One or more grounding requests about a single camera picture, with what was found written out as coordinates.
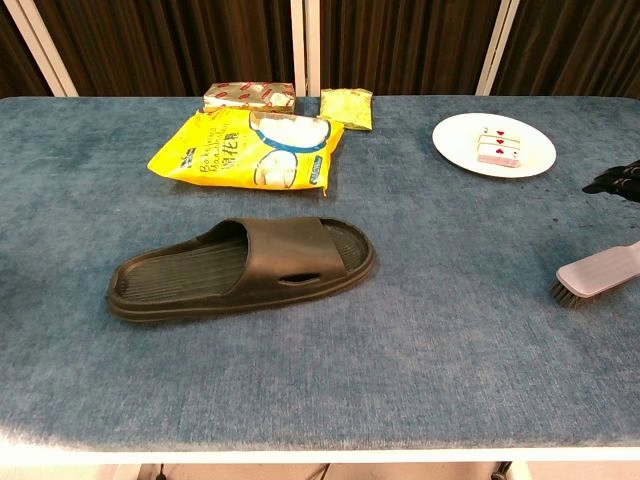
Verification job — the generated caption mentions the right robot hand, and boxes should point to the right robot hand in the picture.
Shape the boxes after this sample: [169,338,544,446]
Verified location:
[582,159,640,202]

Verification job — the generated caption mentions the dark brown rubber slipper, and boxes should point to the dark brown rubber slipper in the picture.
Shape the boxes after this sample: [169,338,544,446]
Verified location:
[105,216,377,325]

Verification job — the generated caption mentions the playing cards stack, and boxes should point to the playing cards stack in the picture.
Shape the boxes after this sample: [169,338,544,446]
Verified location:
[477,127,524,168]

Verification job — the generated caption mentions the dark pleated curtain panel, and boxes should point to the dark pleated curtain panel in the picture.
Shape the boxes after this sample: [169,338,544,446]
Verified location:
[0,0,51,100]
[319,0,502,96]
[493,0,640,99]
[33,0,296,97]

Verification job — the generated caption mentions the white round plate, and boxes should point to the white round plate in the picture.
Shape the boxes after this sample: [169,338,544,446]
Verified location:
[432,112,558,178]

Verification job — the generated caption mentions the blue felt table cloth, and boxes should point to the blue felt table cloth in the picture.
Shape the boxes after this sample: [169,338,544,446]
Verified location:
[0,94,640,454]

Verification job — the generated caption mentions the pale green snack packet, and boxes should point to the pale green snack packet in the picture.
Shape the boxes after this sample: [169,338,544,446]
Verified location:
[318,88,375,133]

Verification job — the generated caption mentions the silver red-print packet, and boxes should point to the silver red-print packet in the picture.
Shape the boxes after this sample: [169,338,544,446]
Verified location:
[202,81,297,114]

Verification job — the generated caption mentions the yellow marshmallow bag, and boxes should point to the yellow marshmallow bag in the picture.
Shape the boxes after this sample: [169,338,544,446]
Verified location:
[146,107,346,198]

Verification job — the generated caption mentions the white frame post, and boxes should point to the white frame post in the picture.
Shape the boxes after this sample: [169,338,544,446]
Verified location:
[3,0,79,98]
[474,0,522,97]
[290,0,322,97]

